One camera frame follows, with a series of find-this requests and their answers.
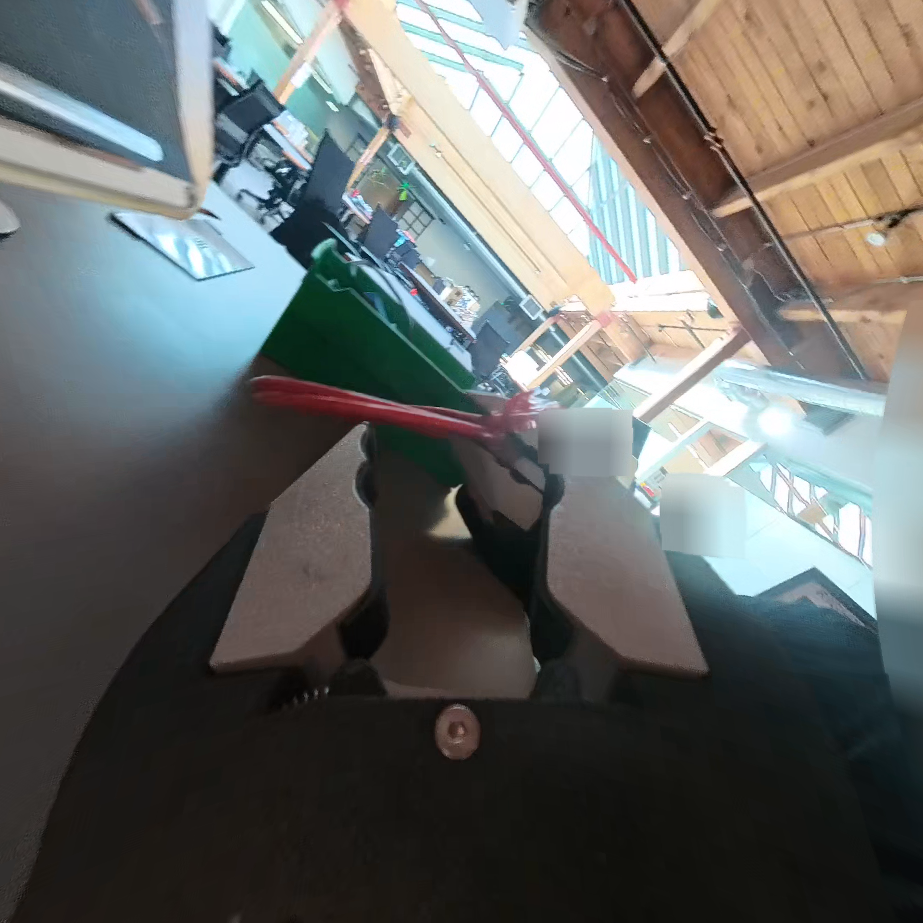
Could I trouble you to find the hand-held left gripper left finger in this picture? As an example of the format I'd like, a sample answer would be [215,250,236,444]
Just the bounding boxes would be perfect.
[209,423,394,675]

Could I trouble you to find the red network cable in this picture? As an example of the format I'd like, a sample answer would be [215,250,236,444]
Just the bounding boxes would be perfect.
[250,375,540,442]

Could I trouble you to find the black board book stand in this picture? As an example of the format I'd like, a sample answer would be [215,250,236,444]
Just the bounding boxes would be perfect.
[0,0,217,235]

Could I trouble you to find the green plastic bin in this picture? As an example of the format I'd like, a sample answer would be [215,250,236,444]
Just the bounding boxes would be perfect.
[258,241,493,486]

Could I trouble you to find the dark mouse pad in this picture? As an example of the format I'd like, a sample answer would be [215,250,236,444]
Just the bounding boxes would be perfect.
[110,211,255,282]

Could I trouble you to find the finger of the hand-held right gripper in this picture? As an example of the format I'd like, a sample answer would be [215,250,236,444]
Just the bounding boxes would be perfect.
[375,534,540,699]
[449,429,555,538]

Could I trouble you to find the person's dark clothed body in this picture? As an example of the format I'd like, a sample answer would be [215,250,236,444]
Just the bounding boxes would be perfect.
[667,548,923,923]

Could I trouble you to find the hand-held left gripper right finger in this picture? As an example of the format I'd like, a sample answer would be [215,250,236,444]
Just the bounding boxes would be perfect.
[528,472,712,682]

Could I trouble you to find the black office chair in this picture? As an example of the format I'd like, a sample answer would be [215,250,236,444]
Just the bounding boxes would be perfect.
[273,132,359,266]

